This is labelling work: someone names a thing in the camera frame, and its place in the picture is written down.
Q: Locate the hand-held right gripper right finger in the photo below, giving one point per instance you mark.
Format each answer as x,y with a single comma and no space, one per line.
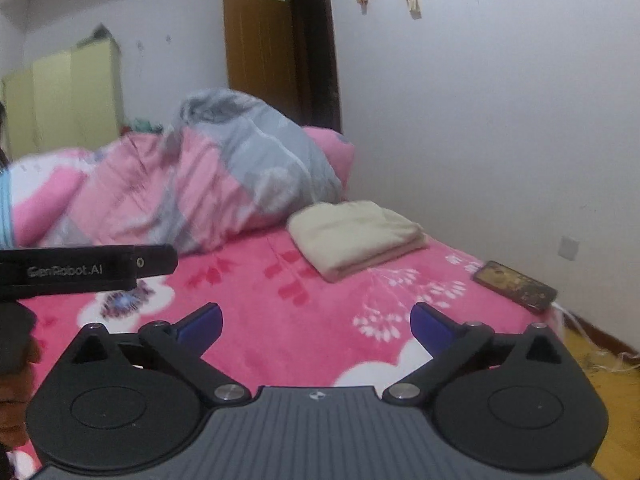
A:
432,330

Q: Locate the teal pink printed blanket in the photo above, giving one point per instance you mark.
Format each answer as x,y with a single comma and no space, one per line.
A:
35,195

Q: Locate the pink grey floral quilt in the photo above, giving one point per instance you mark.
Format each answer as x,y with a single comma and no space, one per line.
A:
225,175

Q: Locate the black smartphone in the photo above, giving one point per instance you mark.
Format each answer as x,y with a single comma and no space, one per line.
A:
515,285

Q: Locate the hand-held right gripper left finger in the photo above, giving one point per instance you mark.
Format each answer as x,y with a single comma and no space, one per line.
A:
202,330

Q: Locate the person's left hand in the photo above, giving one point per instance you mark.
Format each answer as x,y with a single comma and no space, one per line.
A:
12,410

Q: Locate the beige black-striped zip jacket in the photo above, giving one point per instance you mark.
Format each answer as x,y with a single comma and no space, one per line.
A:
350,235

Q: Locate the brown wooden door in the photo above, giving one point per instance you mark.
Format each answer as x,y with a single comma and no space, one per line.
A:
260,50

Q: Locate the white wall socket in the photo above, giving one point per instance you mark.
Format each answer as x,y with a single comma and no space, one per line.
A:
568,247

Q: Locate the pale yellow wardrobe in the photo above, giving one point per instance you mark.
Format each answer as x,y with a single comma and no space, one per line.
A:
65,100

